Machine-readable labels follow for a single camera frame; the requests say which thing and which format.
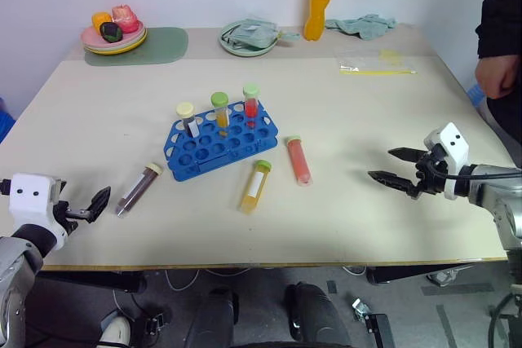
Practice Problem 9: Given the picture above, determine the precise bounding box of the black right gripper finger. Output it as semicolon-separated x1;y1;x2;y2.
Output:
387;147;428;164
367;170;412;194

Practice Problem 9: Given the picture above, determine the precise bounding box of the black caster wheel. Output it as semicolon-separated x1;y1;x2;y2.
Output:
351;297;393;336

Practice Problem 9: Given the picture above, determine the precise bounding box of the yellow tube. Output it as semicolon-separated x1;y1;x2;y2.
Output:
237;159;273;216

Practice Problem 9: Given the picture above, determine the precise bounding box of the pink plate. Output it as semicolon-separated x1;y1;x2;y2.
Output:
80;20;147;50

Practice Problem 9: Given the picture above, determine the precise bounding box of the white-cap tube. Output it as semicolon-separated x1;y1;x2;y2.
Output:
175;102;201;139

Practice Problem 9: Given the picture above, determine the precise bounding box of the white floor cable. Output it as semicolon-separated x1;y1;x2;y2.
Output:
165;268;201;293

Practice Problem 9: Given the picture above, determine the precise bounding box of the black table frame bar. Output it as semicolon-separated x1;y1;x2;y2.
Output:
365;261;509;285

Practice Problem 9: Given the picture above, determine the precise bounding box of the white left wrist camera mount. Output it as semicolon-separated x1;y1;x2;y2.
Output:
7;173;69;251

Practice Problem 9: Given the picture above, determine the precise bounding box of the black green toy food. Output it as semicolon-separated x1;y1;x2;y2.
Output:
99;21;124;44

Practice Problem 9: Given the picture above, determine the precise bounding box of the yellow plate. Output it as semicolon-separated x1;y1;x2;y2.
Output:
83;32;148;57

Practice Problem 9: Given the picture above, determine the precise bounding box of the clear yellow zip bag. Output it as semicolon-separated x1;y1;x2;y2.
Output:
337;48;418;77

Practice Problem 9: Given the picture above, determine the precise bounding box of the cream cap dark brown tube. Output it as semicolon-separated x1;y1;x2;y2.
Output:
116;161;164;219

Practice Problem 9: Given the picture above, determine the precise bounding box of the orange tube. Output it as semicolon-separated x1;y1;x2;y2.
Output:
210;91;232;138

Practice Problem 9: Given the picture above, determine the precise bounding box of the blue white packet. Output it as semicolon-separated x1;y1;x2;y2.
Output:
466;81;487;108

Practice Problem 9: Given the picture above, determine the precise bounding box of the white rounded object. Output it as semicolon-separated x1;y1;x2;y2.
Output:
96;315;132;348

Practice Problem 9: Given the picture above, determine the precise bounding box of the teal cloth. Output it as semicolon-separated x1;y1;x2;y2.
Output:
324;13;398;42

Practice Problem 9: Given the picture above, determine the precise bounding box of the bystander bare hand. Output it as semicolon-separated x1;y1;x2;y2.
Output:
474;55;521;100

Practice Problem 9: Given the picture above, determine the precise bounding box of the orange toy food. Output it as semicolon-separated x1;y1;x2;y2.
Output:
91;11;114;34

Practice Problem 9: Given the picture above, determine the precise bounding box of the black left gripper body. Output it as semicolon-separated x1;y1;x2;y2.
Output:
51;200;95;238

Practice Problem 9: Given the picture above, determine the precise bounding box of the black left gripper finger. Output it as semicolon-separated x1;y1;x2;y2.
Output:
86;186;113;224

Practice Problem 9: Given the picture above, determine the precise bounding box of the blue object beside table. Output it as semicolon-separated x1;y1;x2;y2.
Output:
0;97;17;143

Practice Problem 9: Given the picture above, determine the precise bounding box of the pink toy food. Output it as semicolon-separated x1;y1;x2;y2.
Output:
110;4;141;34

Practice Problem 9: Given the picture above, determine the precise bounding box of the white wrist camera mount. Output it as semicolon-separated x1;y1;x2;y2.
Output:
422;121;471;201
7;173;69;251

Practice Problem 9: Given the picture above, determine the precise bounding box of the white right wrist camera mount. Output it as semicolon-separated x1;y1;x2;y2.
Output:
422;121;471;201

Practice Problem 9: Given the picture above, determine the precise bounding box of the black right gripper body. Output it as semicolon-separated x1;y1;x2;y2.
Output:
405;143;449;201

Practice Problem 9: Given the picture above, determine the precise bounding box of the bystander black clothing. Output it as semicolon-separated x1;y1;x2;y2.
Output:
476;0;522;170

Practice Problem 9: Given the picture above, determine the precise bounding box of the green table mat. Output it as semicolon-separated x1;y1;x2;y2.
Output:
84;26;190;68

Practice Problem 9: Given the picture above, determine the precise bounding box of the pale green plate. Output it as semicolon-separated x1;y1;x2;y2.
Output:
219;19;281;57

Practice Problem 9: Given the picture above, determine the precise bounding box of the teal fabric pouch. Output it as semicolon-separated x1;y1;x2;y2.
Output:
228;17;302;50

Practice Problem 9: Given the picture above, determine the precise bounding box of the blue test tube rack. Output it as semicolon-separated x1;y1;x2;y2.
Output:
163;103;281;183

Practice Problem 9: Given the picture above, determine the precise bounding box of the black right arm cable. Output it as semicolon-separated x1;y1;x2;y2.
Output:
431;151;522;181

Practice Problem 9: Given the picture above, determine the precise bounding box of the dark rounded shape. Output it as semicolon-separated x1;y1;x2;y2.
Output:
184;285;241;348
284;281;352;348

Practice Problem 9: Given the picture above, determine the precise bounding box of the pale green cap red tube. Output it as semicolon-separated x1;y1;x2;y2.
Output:
242;84;262;130

